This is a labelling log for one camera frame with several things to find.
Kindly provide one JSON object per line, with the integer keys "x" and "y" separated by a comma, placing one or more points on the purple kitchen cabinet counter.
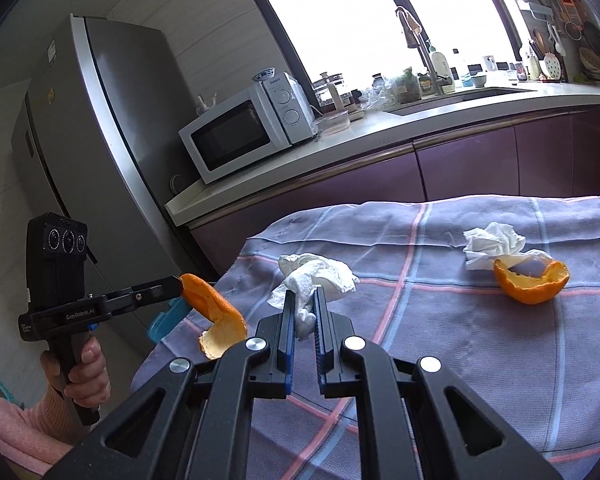
{"x": 480, "y": 160}

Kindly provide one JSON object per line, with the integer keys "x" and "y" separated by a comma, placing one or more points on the kitchen window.
{"x": 340, "y": 10}

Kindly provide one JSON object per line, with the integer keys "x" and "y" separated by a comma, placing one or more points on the bowl-shaped orange peel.
{"x": 530, "y": 292}

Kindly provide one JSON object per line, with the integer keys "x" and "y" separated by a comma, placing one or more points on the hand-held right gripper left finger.
{"x": 287, "y": 341}

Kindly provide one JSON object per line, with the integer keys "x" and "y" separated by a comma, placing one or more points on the white pump soap bottle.
{"x": 444, "y": 62}

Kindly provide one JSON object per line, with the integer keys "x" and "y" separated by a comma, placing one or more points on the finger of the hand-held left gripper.
{"x": 150, "y": 291}

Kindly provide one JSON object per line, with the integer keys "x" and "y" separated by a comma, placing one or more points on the small white figurine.
{"x": 205, "y": 105}

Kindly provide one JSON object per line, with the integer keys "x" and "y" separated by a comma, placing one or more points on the silver refrigerator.
{"x": 105, "y": 110}

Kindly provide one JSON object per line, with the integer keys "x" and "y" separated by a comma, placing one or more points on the clear plastic food container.
{"x": 332, "y": 121}

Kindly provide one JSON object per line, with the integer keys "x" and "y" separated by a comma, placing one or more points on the colander with dishes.
{"x": 592, "y": 65}

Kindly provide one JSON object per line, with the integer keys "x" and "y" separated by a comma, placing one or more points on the small white device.
{"x": 490, "y": 63}

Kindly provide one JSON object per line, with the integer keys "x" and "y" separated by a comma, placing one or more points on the clear plastic bag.
{"x": 380, "y": 92}

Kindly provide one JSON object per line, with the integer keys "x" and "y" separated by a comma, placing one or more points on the white tissue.
{"x": 320, "y": 275}
{"x": 490, "y": 242}

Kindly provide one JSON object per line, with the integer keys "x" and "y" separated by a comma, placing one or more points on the checked grey-purple cloth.
{"x": 430, "y": 360}

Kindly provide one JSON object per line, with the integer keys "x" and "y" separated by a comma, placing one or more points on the kitchen sink faucet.
{"x": 409, "y": 22}

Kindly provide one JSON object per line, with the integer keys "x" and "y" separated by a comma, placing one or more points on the glass coffee pot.
{"x": 330, "y": 87}

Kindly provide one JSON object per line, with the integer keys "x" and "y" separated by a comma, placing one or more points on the small white bowl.
{"x": 478, "y": 81}

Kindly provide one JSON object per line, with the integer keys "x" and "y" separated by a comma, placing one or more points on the hanging dark pan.
{"x": 595, "y": 37}

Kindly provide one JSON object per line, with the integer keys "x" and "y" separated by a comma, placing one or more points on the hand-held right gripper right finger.
{"x": 321, "y": 331}

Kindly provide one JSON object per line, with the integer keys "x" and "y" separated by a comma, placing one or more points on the long orange peel piece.
{"x": 215, "y": 305}

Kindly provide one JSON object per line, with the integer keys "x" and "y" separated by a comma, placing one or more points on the person's left hand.
{"x": 92, "y": 375}

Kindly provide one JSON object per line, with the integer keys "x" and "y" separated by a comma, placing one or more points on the white microwave oven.
{"x": 230, "y": 135}

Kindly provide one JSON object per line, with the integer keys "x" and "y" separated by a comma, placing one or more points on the white perforated utensil holder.
{"x": 551, "y": 66}

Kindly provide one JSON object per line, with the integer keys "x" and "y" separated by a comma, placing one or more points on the person's pink sleeved left forearm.
{"x": 25, "y": 425}

